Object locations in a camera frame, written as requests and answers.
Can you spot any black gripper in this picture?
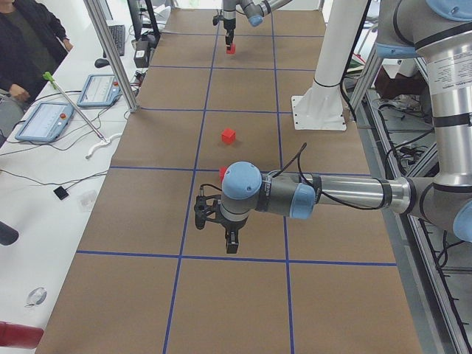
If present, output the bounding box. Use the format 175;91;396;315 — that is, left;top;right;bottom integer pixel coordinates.
223;18;235;46
220;206;249;254

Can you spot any red block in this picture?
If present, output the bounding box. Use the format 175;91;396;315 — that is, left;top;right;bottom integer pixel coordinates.
221;128;236;145
219;166;228;183
226;44;235;55

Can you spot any black box device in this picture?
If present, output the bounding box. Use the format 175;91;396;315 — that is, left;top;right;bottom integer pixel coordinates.
133;40;150;69

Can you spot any black keyboard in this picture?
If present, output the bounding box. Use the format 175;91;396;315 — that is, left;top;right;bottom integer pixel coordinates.
108;24;126;56

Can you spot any black computer mouse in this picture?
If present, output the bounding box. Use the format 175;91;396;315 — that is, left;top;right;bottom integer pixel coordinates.
94;58;110;69

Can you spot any far teach pendant tablet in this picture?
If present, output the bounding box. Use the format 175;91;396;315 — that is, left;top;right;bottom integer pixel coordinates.
77;74;121;108

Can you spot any teach pendant tablet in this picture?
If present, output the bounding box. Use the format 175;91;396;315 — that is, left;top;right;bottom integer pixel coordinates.
15;103;74;143
77;74;121;108

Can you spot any long metal rod green tip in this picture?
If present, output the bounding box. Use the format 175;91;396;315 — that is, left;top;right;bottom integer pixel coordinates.
42;72;111;146

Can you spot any person in black jacket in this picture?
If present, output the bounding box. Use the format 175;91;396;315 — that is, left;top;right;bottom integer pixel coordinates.
1;0;73;104

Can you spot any near teach pendant tablet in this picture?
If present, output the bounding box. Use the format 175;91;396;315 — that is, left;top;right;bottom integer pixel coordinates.
15;103;74;143

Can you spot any red cylinder on table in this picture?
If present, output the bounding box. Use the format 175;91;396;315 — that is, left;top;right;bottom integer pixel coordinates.
1;321;44;349

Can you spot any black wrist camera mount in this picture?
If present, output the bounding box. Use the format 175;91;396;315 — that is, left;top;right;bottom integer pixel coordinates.
193;184;222;230

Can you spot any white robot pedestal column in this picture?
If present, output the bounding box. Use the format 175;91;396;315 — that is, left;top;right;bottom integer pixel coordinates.
313;0;370;89

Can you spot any white pedestal base plate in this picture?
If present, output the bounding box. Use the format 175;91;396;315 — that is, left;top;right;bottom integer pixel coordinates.
291;83;347;131

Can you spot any aluminium frame post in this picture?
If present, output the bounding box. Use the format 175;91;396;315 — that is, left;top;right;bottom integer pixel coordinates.
84;0;138;113

